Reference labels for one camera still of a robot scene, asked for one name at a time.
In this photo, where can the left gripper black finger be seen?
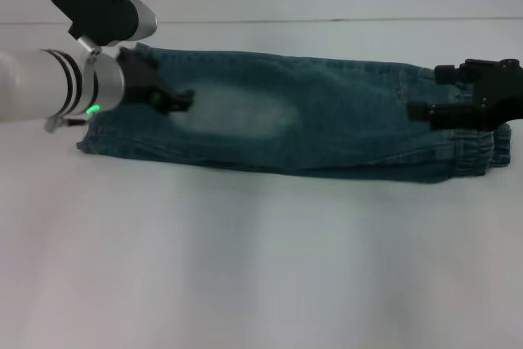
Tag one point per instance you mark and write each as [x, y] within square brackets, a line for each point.
[180, 101]

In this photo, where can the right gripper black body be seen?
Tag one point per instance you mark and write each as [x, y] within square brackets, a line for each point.
[502, 91]

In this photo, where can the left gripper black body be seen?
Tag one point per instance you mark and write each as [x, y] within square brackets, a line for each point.
[139, 79]

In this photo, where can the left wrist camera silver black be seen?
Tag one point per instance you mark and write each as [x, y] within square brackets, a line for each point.
[98, 1]

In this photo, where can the left robot arm silver white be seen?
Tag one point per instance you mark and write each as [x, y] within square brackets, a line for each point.
[41, 83]

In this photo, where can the blue denim shorts with print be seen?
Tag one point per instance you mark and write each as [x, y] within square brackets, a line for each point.
[327, 120]

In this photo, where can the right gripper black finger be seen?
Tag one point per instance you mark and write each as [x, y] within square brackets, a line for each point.
[449, 74]
[449, 116]

